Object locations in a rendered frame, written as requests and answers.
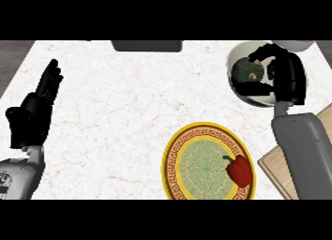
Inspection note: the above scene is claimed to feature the yellow patterned plate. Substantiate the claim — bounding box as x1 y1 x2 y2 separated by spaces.
162 121 258 201

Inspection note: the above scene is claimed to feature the dark green squash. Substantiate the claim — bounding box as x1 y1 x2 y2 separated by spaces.
232 57 266 83

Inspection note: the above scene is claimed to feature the dark grey flat appliance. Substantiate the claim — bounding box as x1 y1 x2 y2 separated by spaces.
110 40 185 53

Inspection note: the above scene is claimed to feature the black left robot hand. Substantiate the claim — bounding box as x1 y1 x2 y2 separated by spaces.
5 58 66 150

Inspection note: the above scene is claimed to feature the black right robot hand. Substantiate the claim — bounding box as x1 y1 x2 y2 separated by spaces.
247 42 309 106

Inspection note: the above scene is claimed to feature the white bowl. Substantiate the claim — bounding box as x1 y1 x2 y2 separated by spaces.
227 40 311 109

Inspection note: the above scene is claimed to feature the red bell pepper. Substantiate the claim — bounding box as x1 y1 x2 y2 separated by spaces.
222 154 256 188

